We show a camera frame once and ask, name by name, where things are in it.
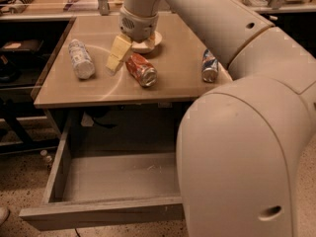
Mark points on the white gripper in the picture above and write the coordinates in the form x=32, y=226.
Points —
x=140, y=28

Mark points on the red coke can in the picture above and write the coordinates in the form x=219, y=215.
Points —
x=142, y=70

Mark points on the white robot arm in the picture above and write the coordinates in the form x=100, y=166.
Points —
x=238, y=145

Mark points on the grey cabinet with beige top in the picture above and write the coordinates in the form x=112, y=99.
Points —
x=177, y=59

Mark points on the blue pepsi can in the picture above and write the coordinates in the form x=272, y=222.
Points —
x=209, y=68

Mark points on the grey open drawer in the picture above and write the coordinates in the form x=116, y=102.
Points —
x=107, y=176

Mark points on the white paper bowl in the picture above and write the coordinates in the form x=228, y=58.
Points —
x=148, y=45

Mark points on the white plastic bottle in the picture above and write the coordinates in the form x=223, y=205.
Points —
x=81, y=60

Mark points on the small bottle on floor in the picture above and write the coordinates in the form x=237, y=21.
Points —
x=47, y=158

